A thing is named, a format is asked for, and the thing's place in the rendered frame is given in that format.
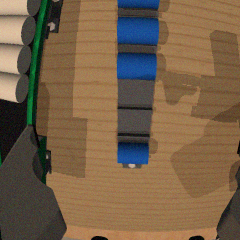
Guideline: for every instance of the beige cylinder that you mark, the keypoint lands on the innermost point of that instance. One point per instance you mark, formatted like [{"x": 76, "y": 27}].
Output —
[
  {"x": 13, "y": 87},
  {"x": 14, "y": 58},
  {"x": 19, "y": 30},
  {"x": 19, "y": 7}
]

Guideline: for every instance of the blue cylinder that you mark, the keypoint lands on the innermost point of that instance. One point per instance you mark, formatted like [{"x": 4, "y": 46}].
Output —
[
  {"x": 137, "y": 30},
  {"x": 133, "y": 153},
  {"x": 151, "y": 4},
  {"x": 140, "y": 66}
]

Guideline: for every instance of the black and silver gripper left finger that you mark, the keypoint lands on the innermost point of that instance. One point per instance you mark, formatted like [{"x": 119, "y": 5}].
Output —
[{"x": 28, "y": 208}]

